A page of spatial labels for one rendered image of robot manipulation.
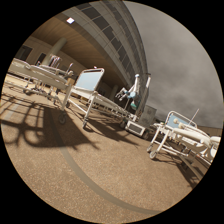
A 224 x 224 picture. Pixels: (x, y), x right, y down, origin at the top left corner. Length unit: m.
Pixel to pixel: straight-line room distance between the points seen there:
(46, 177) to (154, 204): 0.62
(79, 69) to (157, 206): 8.18
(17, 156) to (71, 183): 0.34
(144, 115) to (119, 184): 1.58
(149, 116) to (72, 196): 1.85
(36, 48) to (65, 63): 3.53
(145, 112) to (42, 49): 8.06
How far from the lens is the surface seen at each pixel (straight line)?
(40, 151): 0.54
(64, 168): 0.47
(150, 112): 1.81
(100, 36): 5.99
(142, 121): 1.78
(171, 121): 1.27
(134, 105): 1.75
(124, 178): 0.57
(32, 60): 7.40
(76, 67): 7.60
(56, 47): 5.18
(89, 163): 0.53
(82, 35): 4.60
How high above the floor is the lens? 0.41
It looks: 3 degrees down
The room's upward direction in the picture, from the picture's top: 24 degrees clockwise
